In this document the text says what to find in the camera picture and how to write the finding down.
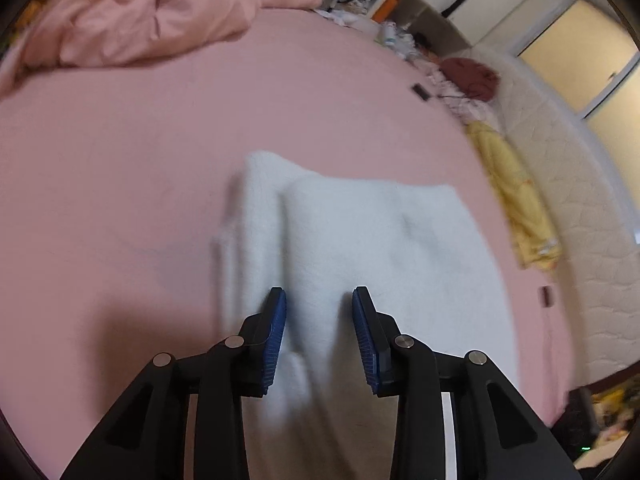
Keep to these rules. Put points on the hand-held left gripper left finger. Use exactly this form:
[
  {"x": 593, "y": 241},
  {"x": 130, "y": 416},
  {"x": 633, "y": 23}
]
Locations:
[{"x": 274, "y": 340}]

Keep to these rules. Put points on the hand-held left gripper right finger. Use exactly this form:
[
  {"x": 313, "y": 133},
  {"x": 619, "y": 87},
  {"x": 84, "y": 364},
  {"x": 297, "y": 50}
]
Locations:
[{"x": 365, "y": 345}]

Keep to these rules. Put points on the white fleece sweater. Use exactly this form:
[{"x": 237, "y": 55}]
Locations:
[{"x": 375, "y": 230}]

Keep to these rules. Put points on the small brown oval object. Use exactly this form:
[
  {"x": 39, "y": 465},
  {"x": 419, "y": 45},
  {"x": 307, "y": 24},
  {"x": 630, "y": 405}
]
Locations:
[{"x": 547, "y": 296}]

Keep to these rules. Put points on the yellow printed pillow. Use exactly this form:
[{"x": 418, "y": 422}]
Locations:
[{"x": 515, "y": 195}]

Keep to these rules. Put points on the dark object with green light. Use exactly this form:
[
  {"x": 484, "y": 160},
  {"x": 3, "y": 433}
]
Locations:
[{"x": 580, "y": 410}]

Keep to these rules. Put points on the pale pink printed cloth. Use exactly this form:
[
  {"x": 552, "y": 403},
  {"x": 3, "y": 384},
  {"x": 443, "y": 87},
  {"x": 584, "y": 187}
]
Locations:
[{"x": 465, "y": 107}]

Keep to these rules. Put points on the cream tufted headboard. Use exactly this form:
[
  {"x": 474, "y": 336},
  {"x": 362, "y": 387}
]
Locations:
[{"x": 590, "y": 210}]

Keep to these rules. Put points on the dark red garment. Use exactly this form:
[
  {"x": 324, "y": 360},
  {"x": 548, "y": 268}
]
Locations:
[{"x": 470, "y": 72}]

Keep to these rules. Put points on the white tube bottle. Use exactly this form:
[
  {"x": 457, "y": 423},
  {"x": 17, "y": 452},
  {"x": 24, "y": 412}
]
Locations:
[{"x": 388, "y": 35}]

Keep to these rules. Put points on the white crumpled cloth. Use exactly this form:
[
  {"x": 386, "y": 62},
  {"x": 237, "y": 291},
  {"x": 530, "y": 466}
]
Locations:
[{"x": 347, "y": 15}]

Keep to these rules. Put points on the orange bottle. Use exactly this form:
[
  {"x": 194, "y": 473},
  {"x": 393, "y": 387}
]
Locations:
[{"x": 387, "y": 5}]

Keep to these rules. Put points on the pink duvet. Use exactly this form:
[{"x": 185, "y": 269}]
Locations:
[{"x": 150, "y": 10}]

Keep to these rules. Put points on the yellow-lit window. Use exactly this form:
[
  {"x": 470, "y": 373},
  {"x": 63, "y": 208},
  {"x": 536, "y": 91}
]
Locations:
[{"x": 575, "y": 30}]

